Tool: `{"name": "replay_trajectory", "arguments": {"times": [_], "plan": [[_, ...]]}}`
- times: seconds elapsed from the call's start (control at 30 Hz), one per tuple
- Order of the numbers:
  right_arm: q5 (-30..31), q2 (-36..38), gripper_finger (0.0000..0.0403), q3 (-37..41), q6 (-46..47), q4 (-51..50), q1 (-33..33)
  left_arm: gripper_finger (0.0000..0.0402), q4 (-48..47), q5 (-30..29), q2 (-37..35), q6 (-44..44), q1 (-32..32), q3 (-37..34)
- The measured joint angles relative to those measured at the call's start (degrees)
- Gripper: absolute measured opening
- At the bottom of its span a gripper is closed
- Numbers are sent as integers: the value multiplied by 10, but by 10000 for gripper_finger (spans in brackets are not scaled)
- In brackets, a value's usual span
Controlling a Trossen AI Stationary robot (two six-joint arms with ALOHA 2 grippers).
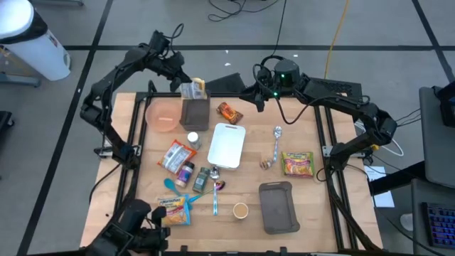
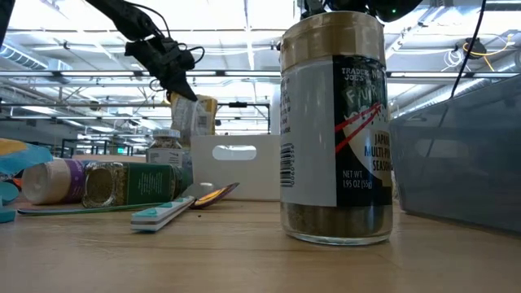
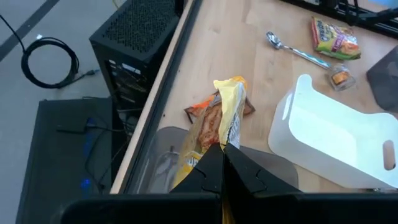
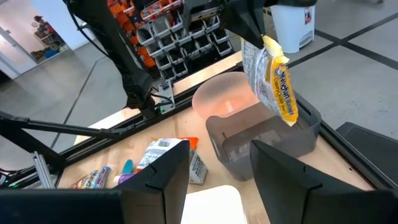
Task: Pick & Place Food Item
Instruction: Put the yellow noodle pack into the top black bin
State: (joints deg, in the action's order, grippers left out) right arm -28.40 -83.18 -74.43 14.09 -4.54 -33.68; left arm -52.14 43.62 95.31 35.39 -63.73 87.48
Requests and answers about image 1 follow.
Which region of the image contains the black power cable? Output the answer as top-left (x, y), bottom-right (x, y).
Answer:
top-left (87, 165), bottom-right (121, 206)

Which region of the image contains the black desk beam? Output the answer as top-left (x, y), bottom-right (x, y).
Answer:
top-left (369, 161), bottom-right (427, 196)

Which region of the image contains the white cable bundle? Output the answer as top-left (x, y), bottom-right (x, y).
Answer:
top-left (355, 122), bottom-right (405, 157)

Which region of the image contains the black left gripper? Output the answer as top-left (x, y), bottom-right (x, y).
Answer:
top-left (156, 53), bottom-right (193, 92)

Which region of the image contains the green ramen packet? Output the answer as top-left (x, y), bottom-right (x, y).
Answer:
top-left (280, 151), bottom-right (316, 178)

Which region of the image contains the grey metal bar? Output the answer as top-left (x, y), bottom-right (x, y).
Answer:
top-left (30, 0), bottom-right (85, 7)

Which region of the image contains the blue Maruchan ramen packet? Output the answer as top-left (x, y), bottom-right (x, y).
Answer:
top-left (157, 196), bottom-right (192, 227)

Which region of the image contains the black coiled floor cable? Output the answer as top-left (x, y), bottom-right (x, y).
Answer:
top-left (259, 0), bottom-right (289, 72)

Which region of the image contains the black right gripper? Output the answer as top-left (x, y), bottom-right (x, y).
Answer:
top-left (240, 83), bottom-right (284, 112)

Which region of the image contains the purple-labelled spice jar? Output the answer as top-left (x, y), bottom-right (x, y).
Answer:
top-left (175, 160), bottom-right (196, 188)

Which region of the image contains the dark grey plastic bin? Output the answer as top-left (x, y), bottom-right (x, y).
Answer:
top-left (179, 92), bottom-right (211, 132)
top-left (258, 180), bottom-right (301, 235)

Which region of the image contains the yellow ramen packet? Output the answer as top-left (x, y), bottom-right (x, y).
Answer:
top-left (178, 77), bottom-right (209, 101)

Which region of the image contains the yellow floor cable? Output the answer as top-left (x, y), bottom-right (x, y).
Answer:
top-left (323, 0), bottom-right (351, 80)

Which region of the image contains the black aluminium table frame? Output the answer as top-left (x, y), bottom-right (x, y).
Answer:
top-left (83, 80), bottom-right (383, 256)

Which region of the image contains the iridescent spoon teal handle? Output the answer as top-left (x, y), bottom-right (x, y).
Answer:
top-left (187, 180), bottom-right (227, 203)

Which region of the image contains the orange-brown snack packet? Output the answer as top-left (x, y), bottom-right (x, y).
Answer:
top-left (215, 102), bottom-right (245, 125)

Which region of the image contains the grey computer mouse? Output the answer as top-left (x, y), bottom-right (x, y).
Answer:
top-left (400, 213), bottom-right (415, 232)

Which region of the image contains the black flat panel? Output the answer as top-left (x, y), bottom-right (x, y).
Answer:
top-left (205, 73), bottom-right (250, 94)

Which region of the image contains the black keyboard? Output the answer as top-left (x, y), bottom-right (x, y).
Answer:
top-left (422, 201), bottom-right (455, 250)

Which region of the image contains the white trash can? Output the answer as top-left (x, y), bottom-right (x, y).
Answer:
top-left (0, 0), bottom-right (72, 82)

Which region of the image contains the black looped floor cable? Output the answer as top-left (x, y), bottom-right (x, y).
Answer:
top-left (208, 0), bottom-right (282, 22)

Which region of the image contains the white plastic bin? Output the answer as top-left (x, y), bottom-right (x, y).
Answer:
top-left (207, 122), bottom-right (247, 171)

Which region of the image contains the white-lidded spice jar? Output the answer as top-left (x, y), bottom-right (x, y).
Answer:
top-left (186, 131), bottom-right (202, 150)

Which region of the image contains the green-labelled spice jar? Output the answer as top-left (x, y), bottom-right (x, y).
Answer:
top-left (191, 166), bottom-right (211, 194)

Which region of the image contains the black object on desk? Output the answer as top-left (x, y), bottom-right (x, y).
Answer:
top-left (432, 80), bottom-right (455, 129)

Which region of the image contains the pink translucent bowl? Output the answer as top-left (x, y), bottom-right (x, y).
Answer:
top-left (144, 98), bottom-right (183, 133)

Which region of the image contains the white paper sheet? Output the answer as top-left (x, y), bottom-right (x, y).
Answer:
top-left (364, 165), bottom-right (395, 209)

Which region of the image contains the teal plastic spoon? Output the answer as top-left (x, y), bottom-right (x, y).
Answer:
top-left (163, 177), bottom-right (193, 210)

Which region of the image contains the orange ramen packet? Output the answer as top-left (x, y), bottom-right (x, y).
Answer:
top-left (157, 139), bottom-right (198, 175)

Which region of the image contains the black equipment piece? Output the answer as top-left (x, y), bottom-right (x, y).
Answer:
top-left (0, 110), bottom-right (16, 132)

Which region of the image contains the black cable loop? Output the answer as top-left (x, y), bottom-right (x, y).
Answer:
top-left (317, 166), bottom-right (331, 184)

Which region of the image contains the silver spoon teal patterned handle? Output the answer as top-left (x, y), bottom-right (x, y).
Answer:
top-left (271, 125), bottom-right (284, 164)
top-left (209, 166), bottom-right (220, 217)

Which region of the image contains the gold-lidded furikake jar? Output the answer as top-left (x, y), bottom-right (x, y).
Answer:
top-left (232, 202), bottom-right (250, 220)

